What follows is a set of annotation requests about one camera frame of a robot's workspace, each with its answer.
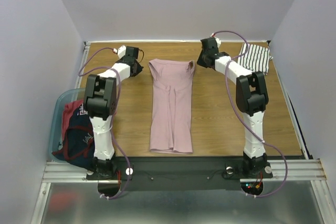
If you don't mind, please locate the navy tank top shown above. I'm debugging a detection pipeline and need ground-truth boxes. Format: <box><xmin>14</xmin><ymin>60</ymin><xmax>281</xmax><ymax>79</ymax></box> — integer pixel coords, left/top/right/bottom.
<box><xmin>52</xmin><ymin>113</ymin><xmax>95</xmax><ymax>171</ymax></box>

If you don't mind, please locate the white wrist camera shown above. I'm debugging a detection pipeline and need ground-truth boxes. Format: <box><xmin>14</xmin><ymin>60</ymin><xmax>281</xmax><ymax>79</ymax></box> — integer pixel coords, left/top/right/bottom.
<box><xmin>211</xmin><ymin>33</ymin><xmax>222</xmax><ymax>48</ymax></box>
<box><xmin>112</xmin><ymin>45</ymin><xmax>127</xmax><ymax>59</ymax></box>

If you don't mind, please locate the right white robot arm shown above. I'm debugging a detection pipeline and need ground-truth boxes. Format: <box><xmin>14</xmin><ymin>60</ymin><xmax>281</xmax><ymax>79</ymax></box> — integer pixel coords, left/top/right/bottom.
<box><xmin>197</xmin><ymin>37</ymin><xmax>269</xmax><ymax>177</ymax></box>

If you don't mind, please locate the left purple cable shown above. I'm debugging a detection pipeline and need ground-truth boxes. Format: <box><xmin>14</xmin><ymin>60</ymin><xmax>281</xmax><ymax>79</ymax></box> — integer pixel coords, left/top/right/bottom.
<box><xmin>78</xmin><ymin>47</ymin><xmax>132</xmax><ymax>200</ymax></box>

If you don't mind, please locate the red tank top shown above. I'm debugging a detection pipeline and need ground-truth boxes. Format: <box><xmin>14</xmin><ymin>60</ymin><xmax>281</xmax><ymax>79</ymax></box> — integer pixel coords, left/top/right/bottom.
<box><xmin>61</xmin><ymin>99</ymin><xmax>87</xmax><ymax>140</ymax></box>

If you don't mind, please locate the black white striped tank top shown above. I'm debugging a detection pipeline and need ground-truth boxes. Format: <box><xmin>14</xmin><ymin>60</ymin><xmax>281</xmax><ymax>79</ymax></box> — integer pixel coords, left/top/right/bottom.
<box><xmin>237</xmin><ymin>44</ymin><xmax>271</xmax><ymax>74</ymax></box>

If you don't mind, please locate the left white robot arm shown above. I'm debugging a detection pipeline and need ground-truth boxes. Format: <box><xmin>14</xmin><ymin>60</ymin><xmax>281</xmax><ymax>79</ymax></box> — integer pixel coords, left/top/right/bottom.
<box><xmin>78</xmin><ymin>46</ymin><xmax>144</xmax><ymax>179</ymax></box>

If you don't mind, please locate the aluminium frame rail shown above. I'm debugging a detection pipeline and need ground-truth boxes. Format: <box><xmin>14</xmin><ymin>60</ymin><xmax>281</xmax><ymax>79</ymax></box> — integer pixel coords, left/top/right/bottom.
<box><xmin>31</xmin><ymin>41</ymin><xmax>328</xmax><ymax>224</ymax></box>

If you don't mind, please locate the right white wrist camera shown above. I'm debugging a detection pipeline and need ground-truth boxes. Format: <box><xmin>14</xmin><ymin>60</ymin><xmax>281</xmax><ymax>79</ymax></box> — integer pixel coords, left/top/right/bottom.
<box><xmin>211</xmin><ymin>33</ymin><xmax>222</xmax><ymax>48</ymax></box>

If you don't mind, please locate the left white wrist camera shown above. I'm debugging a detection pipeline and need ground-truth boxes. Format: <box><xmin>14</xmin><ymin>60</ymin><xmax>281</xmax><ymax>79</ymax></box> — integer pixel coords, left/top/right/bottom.
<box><xmin>112</xmin><ymin>45</ymin><xmax>127</xmax><ymax>59</ymax></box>

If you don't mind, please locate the blue translucent plastic bin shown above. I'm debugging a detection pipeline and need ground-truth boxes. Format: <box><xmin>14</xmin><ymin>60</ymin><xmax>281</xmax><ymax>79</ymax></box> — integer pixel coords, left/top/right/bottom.
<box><xmin>48</xmin><ymin>88</ymin><xmax>85</xmax><ymax>163</ymax></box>

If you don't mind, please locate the pink tank top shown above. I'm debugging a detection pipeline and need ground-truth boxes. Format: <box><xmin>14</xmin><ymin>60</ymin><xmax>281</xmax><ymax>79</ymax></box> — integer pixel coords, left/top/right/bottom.
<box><xmin>149</xmin><ymin>59</ymin><xmax>195</xmax><ymax>154</ymax></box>

